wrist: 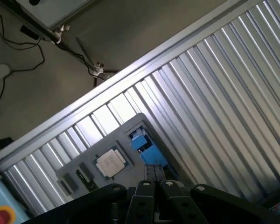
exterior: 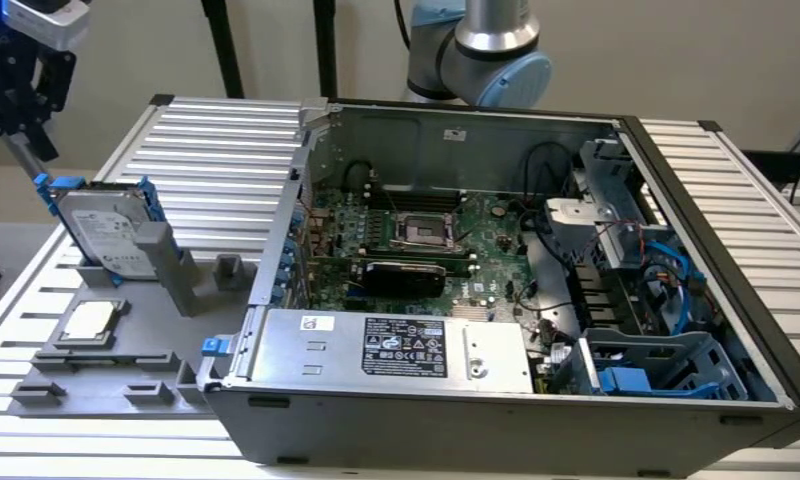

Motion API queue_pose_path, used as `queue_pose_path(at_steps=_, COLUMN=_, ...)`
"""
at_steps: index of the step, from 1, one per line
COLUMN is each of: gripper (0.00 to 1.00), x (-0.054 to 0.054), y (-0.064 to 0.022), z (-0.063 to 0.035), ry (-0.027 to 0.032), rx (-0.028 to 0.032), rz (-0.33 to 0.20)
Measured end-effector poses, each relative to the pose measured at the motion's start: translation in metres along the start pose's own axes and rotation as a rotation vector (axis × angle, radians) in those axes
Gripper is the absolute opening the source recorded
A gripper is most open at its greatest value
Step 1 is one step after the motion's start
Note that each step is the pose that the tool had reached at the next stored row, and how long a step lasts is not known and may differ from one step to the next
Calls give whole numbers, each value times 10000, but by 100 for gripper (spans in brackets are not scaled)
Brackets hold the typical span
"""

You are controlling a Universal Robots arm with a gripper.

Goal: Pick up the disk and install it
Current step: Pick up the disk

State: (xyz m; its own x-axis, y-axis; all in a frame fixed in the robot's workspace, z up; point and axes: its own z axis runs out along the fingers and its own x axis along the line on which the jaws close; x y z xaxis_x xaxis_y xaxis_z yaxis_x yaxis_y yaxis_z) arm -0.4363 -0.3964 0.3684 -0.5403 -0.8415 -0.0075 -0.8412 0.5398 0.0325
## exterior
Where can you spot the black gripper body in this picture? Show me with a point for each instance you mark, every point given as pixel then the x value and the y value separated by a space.
pixel 0 70

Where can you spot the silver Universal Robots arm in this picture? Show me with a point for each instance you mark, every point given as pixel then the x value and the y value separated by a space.
pixel 495 30

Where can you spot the blue-grey plastic disk bay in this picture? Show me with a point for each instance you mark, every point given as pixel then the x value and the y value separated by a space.
pixel 667 345

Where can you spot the black stand pole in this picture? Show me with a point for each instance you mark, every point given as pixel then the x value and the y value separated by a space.
pixel 225 50
pixel 328 50

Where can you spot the silver CPU chip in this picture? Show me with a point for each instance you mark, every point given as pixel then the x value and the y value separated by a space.
pixel 93 324

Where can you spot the grey parts rack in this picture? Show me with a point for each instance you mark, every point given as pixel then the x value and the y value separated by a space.
pixel 147 350

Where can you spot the blue case latch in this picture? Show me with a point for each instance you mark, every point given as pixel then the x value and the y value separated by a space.
pixel 212 347

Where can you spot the black RAM slot bank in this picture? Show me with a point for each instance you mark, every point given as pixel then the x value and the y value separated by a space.
pixel 414 255
pixel 416 199

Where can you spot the CPU socket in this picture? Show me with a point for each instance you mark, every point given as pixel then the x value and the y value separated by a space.
pixel 424 231

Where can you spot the black graphics card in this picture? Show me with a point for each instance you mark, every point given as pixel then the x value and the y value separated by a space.
pixel 403 280

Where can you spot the silver power supply unit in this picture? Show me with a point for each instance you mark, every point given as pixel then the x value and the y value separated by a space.
pixel 347 350

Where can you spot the green motherboard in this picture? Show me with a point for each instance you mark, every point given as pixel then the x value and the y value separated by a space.
pixel 494 270

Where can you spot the metal drive cage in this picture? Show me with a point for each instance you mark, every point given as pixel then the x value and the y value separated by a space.
pixel 614 235

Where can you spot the open grey PC case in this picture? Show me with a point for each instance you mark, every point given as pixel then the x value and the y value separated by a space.
pixel 440 430

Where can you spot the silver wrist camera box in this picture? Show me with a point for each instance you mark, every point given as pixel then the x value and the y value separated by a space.
pixel 53 25

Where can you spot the silver hard disk blue bracket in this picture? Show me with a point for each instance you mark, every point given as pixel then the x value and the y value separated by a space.
pixel 103 227

